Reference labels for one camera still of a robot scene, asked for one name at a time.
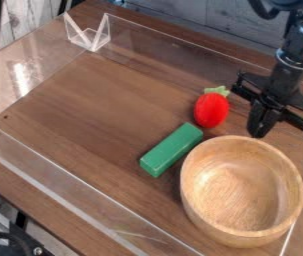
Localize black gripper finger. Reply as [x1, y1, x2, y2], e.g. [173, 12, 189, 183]
[253, 109, 282, 138]
[247, 100, 266, 136]

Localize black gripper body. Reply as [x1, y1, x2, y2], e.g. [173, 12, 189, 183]
[231, 71, 303, 131]

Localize red plush strawberry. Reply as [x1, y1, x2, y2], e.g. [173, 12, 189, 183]
[193, 86, 229, 128]

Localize wooden bowl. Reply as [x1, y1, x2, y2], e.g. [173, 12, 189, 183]
[180, 135, 303, 248]

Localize green rectangular block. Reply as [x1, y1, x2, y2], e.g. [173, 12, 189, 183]
[139, 123, 203, 178]

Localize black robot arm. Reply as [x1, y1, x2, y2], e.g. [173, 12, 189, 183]
[231, 0, 303, 138]

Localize clear acrylic back wall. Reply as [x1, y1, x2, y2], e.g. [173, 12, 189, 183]
[99, 13, 303, 144]

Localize clear acrylic wall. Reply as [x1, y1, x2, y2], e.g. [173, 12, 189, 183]
[99, 13, 303, 144]
[0, 128, 203, 256]

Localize clear acrylic front wall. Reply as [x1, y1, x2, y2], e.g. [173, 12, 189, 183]
[0, 128, 203, 256]

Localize black device with cable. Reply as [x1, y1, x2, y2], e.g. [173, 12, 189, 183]
[0, 225, 54, 256]

